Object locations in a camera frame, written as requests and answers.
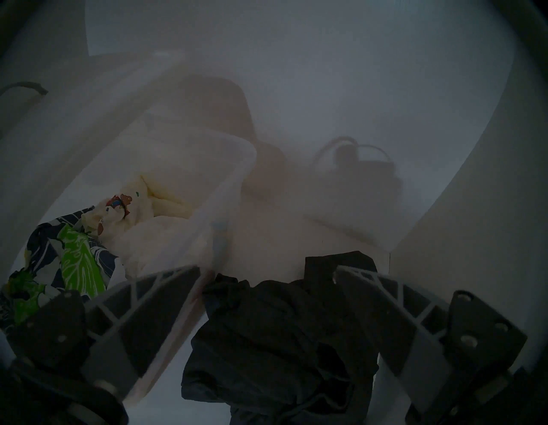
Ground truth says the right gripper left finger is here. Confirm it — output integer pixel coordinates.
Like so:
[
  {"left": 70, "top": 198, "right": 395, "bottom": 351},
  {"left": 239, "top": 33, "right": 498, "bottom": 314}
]
[{"left": 6, "top": 266, "right": 202, "bottom": 395}]

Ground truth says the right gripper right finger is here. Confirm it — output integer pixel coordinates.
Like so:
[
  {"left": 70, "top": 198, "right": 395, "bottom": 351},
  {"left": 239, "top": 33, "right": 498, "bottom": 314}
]
[{"left": 334, "top": 265, "right": 528, "bottom": 412}]

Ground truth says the black garment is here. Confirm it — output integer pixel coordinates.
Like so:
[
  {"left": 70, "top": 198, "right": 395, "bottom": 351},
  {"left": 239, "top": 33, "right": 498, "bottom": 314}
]
[{"left": 182, "top": 251, "right": 381, "bottom": 425}]

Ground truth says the white plastic bin lid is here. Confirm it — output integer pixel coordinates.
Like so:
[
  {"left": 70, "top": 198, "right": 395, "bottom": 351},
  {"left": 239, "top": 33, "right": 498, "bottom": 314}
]
[{"left": 0, "top": 49, "right": 185, "bottom": 240}]

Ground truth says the grey lid handle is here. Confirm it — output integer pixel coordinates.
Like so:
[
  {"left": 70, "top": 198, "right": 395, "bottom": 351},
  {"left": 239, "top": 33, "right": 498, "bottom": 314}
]
[{"left": 0, "top": 81, "right": 48, "bottom": 101}]

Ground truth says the clear plastic storage bin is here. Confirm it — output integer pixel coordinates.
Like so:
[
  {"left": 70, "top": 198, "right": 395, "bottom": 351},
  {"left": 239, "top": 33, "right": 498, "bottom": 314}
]
[{"left": 0, "top": 107, "right": 257, "bottom": 405}]

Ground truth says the green navy floral garment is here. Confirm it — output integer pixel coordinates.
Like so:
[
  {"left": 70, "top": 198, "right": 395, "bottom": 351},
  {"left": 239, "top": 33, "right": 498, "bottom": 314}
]
[{"left": 0, "top": 208, "right": 125, "bottom": 339}]

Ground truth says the white printed garment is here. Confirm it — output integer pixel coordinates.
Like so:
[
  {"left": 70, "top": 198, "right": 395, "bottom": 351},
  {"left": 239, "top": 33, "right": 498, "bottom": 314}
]
[{"left": 107, "top": 176, "right": 214, "bottom": 275}]

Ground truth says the white cartoon print garment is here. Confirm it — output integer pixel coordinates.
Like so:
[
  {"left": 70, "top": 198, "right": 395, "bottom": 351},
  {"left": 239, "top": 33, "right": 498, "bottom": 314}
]
[{"left": 81, "top": 174, "right": 155, "bottom": 240}]

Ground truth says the white wooden cabinet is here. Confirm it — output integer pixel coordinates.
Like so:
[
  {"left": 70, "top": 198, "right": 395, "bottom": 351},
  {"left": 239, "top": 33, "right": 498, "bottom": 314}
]
[{"left": 0, "top": 0, "right": 548, "bottom": 425}]

